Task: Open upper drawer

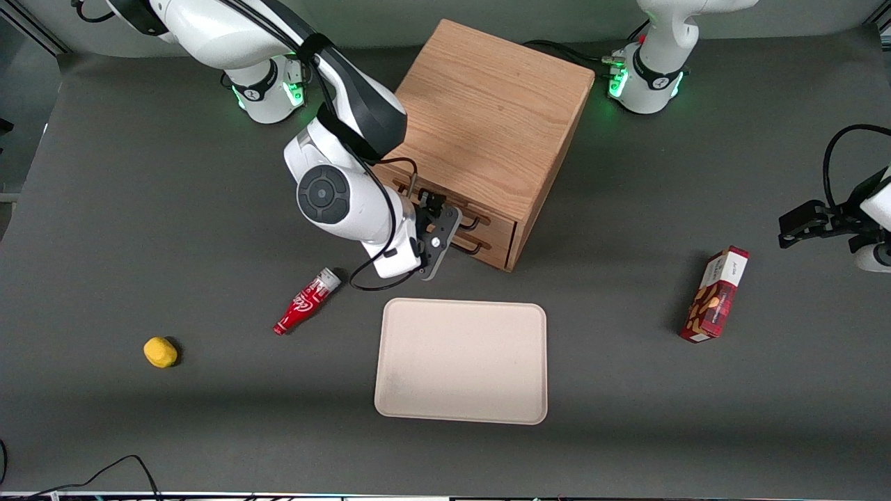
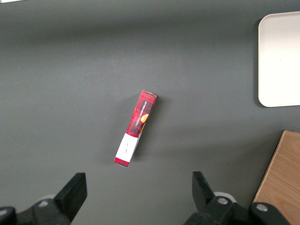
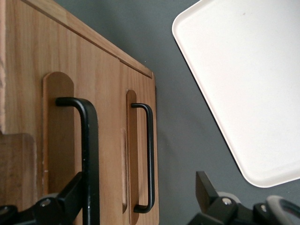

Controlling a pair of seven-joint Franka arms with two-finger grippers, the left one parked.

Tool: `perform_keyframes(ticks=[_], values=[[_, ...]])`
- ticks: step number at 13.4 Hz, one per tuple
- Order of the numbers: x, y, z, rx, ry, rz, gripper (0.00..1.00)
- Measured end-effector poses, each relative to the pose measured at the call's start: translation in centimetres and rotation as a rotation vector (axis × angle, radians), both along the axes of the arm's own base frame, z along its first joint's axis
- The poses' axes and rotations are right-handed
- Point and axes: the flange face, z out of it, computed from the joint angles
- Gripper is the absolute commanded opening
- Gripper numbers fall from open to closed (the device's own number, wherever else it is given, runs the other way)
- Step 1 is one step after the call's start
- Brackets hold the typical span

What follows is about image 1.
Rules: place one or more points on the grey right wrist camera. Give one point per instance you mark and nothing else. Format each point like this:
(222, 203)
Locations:
(400, 261)

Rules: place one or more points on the aluminium frame strut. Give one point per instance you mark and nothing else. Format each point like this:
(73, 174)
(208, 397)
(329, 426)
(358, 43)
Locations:
(38, 29)
(878, 26)

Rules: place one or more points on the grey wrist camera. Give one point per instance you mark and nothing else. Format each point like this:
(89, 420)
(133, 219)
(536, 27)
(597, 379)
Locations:
(400, 261)
(876, 258)

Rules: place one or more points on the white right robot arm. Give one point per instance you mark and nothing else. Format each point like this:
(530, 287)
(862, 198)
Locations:
(362, 209)

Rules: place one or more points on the red cookie box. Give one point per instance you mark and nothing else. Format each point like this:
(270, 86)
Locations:
(717, 296)

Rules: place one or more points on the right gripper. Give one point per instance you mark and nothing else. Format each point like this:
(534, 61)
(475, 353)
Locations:
(427, 207)

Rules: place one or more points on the red cola bottle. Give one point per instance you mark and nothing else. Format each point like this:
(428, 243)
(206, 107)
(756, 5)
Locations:
(303, 306)

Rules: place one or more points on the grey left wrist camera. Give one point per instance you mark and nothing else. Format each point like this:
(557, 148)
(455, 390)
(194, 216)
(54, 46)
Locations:
(876, 258)

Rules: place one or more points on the beige plastic tray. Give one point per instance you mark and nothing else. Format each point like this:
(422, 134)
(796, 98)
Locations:
(459, 362)

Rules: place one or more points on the wooden drawer cabinet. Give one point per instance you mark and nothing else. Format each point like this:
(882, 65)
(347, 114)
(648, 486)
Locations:
(487, 104)

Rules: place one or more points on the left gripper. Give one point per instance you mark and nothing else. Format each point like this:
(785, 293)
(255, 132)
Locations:
(853, 205)

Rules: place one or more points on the yellow lemon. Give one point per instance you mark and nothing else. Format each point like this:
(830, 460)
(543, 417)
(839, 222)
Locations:
(161, 352)

